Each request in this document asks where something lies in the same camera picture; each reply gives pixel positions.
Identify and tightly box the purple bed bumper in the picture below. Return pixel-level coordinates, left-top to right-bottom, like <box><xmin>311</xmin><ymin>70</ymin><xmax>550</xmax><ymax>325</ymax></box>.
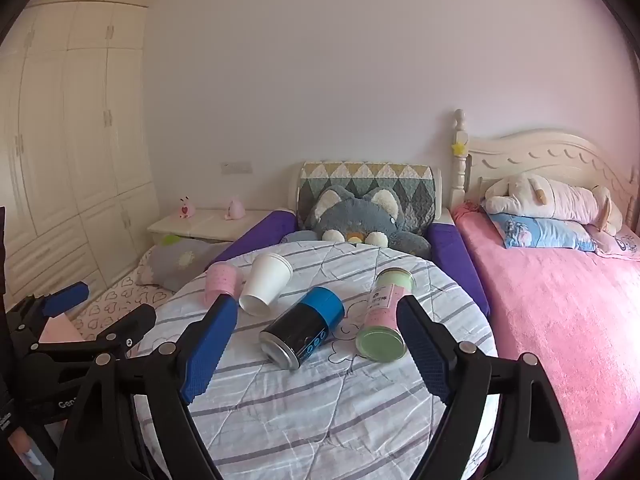
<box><xmin>426</xmin><ymin>222</ymin><xmax>490</xmax><ymax>318</ymax></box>
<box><xmin>210</xmin><ymin>210</ymin><xmax>297</xmax><ymax>264</ymax></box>

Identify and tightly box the striped white quilt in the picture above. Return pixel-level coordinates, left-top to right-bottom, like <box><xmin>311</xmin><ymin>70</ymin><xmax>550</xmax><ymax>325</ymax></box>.
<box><xmin>130</xmin><ymin>240</ymin><xmax>500</xmax><ymax>480</ymax></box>

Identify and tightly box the black and blue tin can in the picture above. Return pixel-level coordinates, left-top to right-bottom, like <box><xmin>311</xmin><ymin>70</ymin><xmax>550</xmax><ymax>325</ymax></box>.
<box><xmin>259</xmin><ymin>287</ymin><xmax>345</xmax><ymax>370</ymax></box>

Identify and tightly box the cream nightstand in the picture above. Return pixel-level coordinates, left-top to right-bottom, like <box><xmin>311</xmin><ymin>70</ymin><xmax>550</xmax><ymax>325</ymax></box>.
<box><xmin>148</xmin><ymin>209</ymin><xmax>270</xmax><ymax>243</ymax></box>

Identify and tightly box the wall outlet plate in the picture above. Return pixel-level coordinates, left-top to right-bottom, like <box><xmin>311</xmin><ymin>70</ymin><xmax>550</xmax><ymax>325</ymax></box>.
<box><xmin>220</xmin><ymin>160</ymin><xmax>253</xmax><ymax>176</ymax></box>

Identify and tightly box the pink fleece blanket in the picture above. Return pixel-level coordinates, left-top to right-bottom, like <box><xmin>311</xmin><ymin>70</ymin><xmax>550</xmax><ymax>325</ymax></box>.
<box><xmin>452</xmin><ymin>204</ymin><xmax>639</xmax><ymax>479</ymax></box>

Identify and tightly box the cream wooden headboard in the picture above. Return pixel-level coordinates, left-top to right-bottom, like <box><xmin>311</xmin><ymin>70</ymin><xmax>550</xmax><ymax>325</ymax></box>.
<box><xmin>449</xmin><ymin>108</ymin><xmax>639</xmax><ymax>226</ymax></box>

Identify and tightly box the small pink plastic cup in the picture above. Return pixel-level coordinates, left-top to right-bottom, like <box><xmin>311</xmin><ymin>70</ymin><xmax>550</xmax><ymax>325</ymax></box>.
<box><xmin>204</xmin><ymin>262</ymin><xmax>242</xmax><ymax>308</ymax></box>

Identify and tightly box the pink rabbit plush toy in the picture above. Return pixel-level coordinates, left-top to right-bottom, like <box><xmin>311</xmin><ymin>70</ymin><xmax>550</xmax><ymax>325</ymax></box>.
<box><xmin>484</xmin><ymin>172</ymin><xmax>624</xmax><ymax>236</ymax></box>

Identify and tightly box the yellow star sticker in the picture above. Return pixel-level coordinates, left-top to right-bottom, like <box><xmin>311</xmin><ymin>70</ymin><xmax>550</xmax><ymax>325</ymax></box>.
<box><xmin>451</xmin><ymin>142</ymin><xmax>466</xmax><ymax>156</ymax></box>

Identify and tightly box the pink bug figurine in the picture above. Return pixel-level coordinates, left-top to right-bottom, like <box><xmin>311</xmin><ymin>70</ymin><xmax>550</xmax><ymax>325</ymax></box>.
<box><xmin>179</xmin><ymin>196</ymin><xmax>195</xmax><ymax>219</ymax></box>

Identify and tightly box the heart pattern sheet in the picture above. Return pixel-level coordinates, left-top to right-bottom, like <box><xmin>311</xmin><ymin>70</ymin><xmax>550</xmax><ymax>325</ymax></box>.
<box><xmin>73</xmin><ymin>249</ymin><xmax>174</xmax><ymax>340</ymax></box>

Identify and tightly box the blue cartoon pillow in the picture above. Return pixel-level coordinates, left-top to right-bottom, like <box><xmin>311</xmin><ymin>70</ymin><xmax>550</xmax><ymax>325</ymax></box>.
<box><xmin>489</xmin><ymin>214</ymin><xmax>596</xmax><ymax>252</ymax></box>

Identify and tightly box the purple bed bumper left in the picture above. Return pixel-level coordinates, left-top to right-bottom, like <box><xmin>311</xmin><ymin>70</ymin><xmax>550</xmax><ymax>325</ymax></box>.
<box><xmin>210</xmin><ymin>210</ymin><xmax>297</xmax><ymax>264</ymax></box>

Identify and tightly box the grey flower cushion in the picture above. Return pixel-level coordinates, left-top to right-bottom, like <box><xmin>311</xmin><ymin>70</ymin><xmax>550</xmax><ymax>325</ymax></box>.
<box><xmin>136</xmin><ymin>235</ymin><xmax>230</xmax><ymax>292</ymax></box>

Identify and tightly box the cream wardrobe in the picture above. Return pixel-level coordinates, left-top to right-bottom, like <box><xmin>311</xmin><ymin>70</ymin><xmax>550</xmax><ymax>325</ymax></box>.
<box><xmin>1</xmin><ymin>1</ymin><xmax>158</xmax><ymax>304</ymax></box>

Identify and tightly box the patchwork diamond cushion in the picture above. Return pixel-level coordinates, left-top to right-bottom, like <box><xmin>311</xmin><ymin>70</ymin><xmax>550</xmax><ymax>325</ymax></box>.
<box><xmin>290</xmin><ymin>160</ymin><xmax>442</xmax><ymax>234</ymax></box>

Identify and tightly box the pink embroidered pillow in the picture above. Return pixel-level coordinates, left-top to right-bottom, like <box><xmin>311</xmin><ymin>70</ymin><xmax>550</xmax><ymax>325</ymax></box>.
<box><xmin>586</xmin><ymin>226</ymin><xmax>640</xmax><ymax>262</ymax></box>

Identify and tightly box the pink bird figurine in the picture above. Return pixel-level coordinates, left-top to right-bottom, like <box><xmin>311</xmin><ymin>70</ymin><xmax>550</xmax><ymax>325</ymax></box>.
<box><xmin>224</xmin><ymin>198</ymin><xmax>246</xmax><ymax>221</ymax></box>

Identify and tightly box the purple bed bumper right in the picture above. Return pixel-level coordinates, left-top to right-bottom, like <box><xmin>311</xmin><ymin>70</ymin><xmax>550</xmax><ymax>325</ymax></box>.
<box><xmin>426</xmin><ymin>222</ymin><xmax>490</xmax><ymax>318</ymax></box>

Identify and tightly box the grey cat plush toy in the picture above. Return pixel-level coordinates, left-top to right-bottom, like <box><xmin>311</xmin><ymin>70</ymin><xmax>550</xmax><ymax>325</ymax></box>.
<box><xmin>306</xmin><ymin>185</ymin><xmax>431</xmax><ymax>259</ymax></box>

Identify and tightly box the white paper cup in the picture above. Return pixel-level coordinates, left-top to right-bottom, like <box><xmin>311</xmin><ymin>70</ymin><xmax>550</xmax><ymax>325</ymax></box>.
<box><xmin>239</xmin><ymin>252</ymin><xmax>293</xmax><ymax>316</ymax></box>

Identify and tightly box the pink and green canister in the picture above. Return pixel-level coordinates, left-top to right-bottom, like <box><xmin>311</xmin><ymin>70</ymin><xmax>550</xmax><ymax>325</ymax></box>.
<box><xmin>356</xmin><ymin>268</ymin><xmax>414</xmax><ymax>363</ymax></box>

